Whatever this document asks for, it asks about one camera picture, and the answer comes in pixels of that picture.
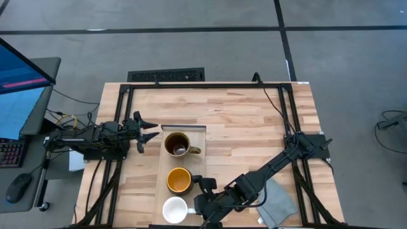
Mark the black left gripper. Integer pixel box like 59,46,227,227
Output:
122,110,160,155

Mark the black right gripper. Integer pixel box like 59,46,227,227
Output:
191,174,219,218

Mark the dark mug with yellow inside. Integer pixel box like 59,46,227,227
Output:
166,167,195,196

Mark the green brown glazed mug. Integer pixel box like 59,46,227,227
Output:
163,131,202,158

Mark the white ribbed mug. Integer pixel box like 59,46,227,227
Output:
162,196,197,225

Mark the light wooden board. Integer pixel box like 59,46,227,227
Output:
153,124,207,227

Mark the black floor vent grille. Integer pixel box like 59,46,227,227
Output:
127,67,206,83

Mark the white box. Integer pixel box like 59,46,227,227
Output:
69,149,86,172

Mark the grey cloth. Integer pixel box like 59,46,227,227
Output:
256,177,298,229

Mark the grey desk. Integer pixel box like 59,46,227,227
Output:
0,57,62,213

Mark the monitor with blue screen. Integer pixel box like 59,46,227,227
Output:
0,38,57,141

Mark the backlit keyboard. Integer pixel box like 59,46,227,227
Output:
0,137,26,169

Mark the black computer mouse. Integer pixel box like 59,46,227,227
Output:
5,173,32,204

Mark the yellow cable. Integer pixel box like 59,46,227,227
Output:
56,114,78,130

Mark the black frame cable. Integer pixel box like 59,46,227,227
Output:
252,72,301,137

